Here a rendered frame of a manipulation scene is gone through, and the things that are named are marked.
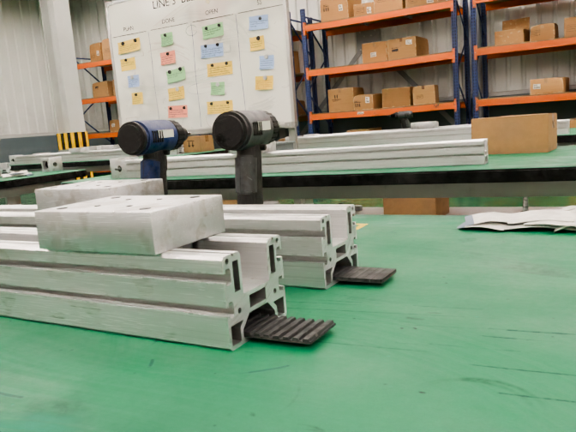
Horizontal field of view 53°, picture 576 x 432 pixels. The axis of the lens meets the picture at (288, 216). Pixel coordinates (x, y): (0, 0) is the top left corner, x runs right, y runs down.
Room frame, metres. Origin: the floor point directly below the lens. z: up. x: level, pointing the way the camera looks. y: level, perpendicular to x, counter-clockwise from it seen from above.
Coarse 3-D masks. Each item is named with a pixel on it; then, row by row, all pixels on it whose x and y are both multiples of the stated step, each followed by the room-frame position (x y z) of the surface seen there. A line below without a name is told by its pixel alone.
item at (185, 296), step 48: (0, 240) 0.67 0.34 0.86; (240, 240) 0.56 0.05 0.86; (0, 288) 0.66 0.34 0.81; (48, 288) 0.60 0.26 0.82; (96, 288) 0.56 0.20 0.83; (144, 288) 0.53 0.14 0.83; (192, 288) 0.50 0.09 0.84; (240, 288) 0.50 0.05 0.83; (144, 336) 0.53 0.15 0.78; (192, 336) 0.50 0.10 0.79; (240, 336) 0.50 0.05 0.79
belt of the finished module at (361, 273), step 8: (336, 272) 0.69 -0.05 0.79; (344, 272) 0.69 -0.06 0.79; (352, 272) 0.68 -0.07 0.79; (360, 272) 0.68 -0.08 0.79; (368, 272) 0.68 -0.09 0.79; (376, 272) 0.67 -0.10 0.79; (384, 272) 0.67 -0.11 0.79; (392, 272) 0.67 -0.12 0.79; (344, 280) 0.66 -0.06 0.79; (352, 280) 0.66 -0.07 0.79; (360, 280) 0.65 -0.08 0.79; (368, 280) 0.65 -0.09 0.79; (376, 280) 0.64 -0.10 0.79; (384, 280) 0.65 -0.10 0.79
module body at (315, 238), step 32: (0, 224) 0.96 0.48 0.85; (32, 224) 0.90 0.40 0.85; (256, 224) 0.69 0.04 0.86; (288, 224) 0.67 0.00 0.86; (320, 224) 0.65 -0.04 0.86; (352, 224) 0.73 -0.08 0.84; (288, 256) 0.68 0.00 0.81; (320, 256) 0.66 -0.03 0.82; (352, 256) 0.73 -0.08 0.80; (320, 288) 0.65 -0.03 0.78
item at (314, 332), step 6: (312, 324) 0.51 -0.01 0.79; (318, 324) 0.51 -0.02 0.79; (324, 324) 0.51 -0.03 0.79; (330, 324) 0.51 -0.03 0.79; (306, 330) 0.50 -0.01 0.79; (312, 330) 0.50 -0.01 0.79; (318, 330) 0.49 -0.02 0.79; (324, 330) 0.50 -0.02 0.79; (300, 336) 0.48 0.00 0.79; (306, 336) 0.48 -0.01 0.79; (312, 336) 0.48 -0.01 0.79; (318, 336) 0.48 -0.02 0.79; (294, 342) 0.48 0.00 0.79; (300, 342) 0.48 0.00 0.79; (306, 342) 0.47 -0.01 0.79; (312, 342) 0.47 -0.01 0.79
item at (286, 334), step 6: (300, 318) 0.53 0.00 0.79; (294, 324) 0.51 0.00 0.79; (300, 324) 0.52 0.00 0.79; (306, 324) 0.51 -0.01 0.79; (282, 330) 0.50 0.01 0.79; (288, 330) 0.50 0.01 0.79; (294, 330) 0.50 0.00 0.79; (300, 330) 0.50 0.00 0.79; (276, 336) 0.49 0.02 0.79; (282, 336) 0.49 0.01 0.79; (288, 336) 0.49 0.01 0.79; (294, 336) 0.49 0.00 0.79
